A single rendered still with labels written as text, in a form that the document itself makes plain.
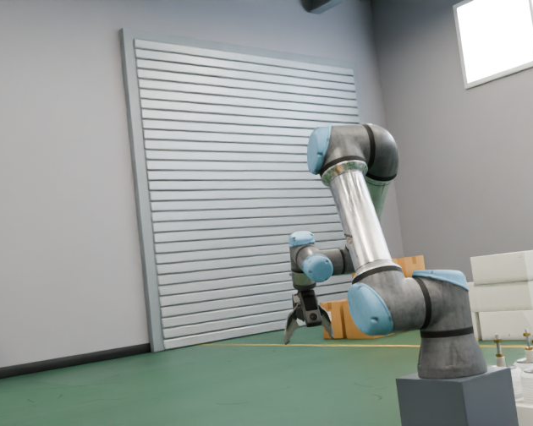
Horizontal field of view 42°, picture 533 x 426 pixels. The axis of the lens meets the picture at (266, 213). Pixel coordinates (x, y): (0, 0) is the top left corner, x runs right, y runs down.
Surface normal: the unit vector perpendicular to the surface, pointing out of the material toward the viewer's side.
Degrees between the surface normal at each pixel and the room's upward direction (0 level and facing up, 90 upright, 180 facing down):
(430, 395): 90
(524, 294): 90
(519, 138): 90
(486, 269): 90
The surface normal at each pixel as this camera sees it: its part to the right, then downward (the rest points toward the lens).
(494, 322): -0.74, 0.02
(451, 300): 0.26, -0.12
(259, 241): 0.61, -0.14
